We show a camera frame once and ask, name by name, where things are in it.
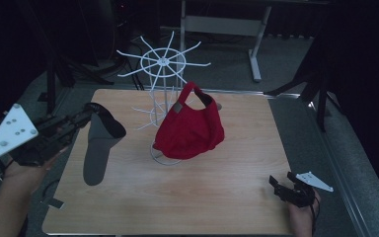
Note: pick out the red baseball cap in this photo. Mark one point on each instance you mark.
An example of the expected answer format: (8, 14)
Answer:
(187, 131)

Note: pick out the grey table grommet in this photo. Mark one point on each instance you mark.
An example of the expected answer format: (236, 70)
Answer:
(219, 106)

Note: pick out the white metal desk frame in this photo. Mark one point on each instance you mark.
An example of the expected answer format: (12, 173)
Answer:
(223, 25)

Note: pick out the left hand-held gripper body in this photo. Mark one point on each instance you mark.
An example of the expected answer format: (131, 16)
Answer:
(11, 131)

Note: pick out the person's left hand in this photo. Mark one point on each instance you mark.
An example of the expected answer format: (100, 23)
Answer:
(29, 174)

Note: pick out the person's right hand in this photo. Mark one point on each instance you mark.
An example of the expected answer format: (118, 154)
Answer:
(301, 220)

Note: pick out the black tripod stand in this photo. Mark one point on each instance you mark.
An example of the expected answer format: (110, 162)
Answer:
(322, 98)
(50, 89)

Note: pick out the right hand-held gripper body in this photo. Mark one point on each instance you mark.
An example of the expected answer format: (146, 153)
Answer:
(306, 191)

